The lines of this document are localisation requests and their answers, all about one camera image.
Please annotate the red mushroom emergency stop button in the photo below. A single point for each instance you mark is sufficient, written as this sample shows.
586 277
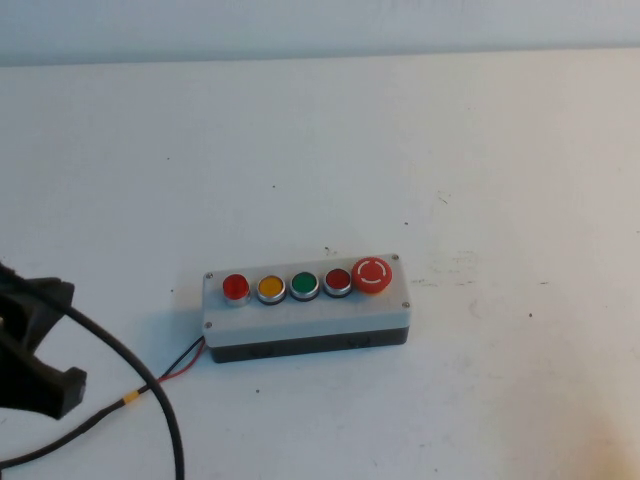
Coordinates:
371 276

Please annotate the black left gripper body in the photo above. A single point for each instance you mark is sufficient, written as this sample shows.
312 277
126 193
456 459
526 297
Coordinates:
20 375

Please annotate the green push button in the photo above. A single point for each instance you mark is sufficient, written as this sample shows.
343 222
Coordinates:
305 285

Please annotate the grey and black button box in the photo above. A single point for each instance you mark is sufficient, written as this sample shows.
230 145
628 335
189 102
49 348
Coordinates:
310 320

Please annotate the flat dark red push button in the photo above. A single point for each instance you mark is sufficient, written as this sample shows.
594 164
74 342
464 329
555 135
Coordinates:
337 281

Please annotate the yellow push button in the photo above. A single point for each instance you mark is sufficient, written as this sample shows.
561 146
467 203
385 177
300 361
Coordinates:
271 290

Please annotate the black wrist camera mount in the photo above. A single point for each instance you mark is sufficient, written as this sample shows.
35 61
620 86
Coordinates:
50 297

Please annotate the raised red illuminated push button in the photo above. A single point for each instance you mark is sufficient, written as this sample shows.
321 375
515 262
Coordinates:
235 289

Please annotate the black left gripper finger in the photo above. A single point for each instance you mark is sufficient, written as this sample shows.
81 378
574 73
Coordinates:
72 379
67 404

